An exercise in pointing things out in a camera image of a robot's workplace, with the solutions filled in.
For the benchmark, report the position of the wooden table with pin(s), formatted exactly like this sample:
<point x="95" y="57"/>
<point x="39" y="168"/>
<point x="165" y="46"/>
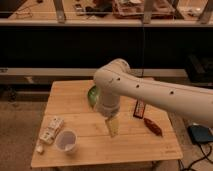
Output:
<point x="134" y="142"/>

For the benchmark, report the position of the small white wrapped candy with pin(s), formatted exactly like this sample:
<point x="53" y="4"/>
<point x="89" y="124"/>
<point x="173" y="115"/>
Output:
<point x="40" y="149"/>

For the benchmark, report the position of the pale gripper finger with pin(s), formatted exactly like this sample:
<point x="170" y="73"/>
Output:
<point x="112" y="126"/>

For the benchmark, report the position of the long shelf bench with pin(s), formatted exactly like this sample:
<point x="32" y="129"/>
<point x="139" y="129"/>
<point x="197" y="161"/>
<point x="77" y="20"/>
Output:
<point x="78" y="72"/>

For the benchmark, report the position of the white ceramic cup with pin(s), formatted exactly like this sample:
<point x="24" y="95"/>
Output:
<point x="66" y="142"/>

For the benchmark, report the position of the white snack packet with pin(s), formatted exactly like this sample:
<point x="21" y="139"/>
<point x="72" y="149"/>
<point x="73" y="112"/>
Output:
<point x="51" y="131"/>

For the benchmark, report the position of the green ceramic bowl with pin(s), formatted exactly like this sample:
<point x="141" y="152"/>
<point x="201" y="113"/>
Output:
<point x="92" y="96"/>

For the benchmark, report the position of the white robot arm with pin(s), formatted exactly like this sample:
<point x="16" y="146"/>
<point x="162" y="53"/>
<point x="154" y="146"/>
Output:
<point x="114" y="80"/>

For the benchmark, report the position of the dark red snack packet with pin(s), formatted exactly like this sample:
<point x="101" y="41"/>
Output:
<point x="139" y="109"/>

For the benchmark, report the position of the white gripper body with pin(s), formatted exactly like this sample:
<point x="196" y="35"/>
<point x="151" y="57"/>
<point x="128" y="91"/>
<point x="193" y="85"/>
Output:
<point x="108" y="107"/>

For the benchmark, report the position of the blue box on floor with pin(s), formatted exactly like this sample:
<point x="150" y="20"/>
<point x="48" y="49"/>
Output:
<point x="199" y="134"/>

